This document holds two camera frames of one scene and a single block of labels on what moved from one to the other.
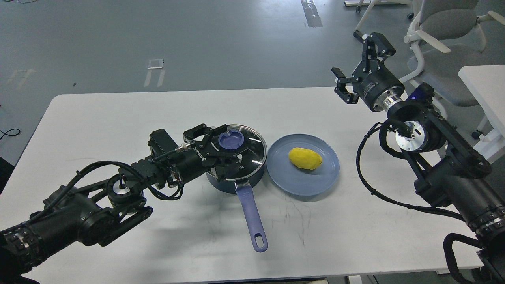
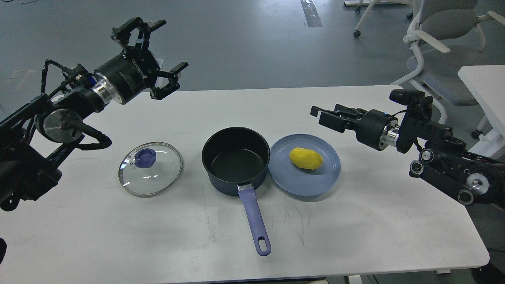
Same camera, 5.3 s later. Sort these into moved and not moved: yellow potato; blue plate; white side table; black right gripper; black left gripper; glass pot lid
Moved: glass pot lid; black right gripper; black left gripper
Not moved: white side table; blue plate; yellow potato
